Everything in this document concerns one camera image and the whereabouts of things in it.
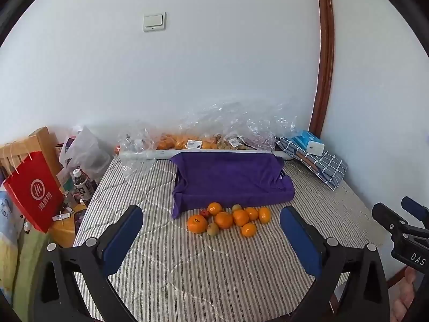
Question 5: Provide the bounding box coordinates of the purple towel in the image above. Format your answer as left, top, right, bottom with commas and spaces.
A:
169, 152, 296, 220

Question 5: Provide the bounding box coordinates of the large orange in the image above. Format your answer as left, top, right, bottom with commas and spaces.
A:
187, 214, 208, 235

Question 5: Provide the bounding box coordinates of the striped quilted bed sheet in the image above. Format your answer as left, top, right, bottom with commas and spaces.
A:
72, 154, 389, 322

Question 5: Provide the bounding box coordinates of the blue checked folded cloth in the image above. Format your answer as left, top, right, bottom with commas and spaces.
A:
275, 136, 348, 191

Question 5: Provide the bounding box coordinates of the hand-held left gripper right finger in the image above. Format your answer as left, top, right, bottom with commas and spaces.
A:
280, 205, 391, 322

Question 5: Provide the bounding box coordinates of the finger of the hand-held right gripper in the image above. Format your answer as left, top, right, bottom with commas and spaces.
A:
372, 202, 408, 234
401, 196, 429, 224

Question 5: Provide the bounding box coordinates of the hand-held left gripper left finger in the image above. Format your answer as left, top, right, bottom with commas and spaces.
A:
33, 204, 145, 322

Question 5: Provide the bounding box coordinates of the person's right hand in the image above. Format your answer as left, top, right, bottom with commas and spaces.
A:
390, 266, 429, 322

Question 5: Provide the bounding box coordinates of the wooden chair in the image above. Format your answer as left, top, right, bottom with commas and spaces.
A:
0, 127, 61, 188

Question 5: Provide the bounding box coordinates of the red paper bag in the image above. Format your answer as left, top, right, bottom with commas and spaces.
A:
3, 142, 65, 234

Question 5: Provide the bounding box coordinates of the pale green cloth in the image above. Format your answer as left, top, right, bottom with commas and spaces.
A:
13, 228, 51, 309

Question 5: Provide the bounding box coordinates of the white light switch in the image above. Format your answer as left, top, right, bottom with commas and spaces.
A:
143, 12, 167, 33

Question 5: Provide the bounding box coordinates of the light blue printed bag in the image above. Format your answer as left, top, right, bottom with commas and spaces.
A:
0, 188, 24, 296

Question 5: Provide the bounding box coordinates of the yellow side table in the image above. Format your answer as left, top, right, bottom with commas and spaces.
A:
50, 204, 88, 249

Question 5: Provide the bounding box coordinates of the clear bag of brown fruits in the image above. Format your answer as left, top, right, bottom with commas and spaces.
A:
216, 134, 258, 150

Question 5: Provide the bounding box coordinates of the white plastic bag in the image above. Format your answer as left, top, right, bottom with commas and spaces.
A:
58, 126, 113, 183

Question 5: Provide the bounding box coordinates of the crumpled clear plastic wrap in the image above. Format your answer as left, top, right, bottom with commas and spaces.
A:
177, 99, 299, 150

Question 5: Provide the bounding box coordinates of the small white box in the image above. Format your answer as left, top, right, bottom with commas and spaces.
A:
306, 141, 326, 156

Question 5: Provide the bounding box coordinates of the blue tissue pack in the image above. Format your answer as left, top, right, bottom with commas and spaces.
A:
291, 130, 324, 148

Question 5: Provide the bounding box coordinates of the plastic drink bottle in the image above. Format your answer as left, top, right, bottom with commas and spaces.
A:
72, 169, 96, 205

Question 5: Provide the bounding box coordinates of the clear bag of oranges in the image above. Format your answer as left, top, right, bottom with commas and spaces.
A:
156, 132, 220, 150

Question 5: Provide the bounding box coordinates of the small crumpled clear bag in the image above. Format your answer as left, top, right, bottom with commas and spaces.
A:
117, 129, 158, 182

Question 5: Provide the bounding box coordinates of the brown wooden door frame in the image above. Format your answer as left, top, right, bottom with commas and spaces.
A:
308, 0, 336, 140

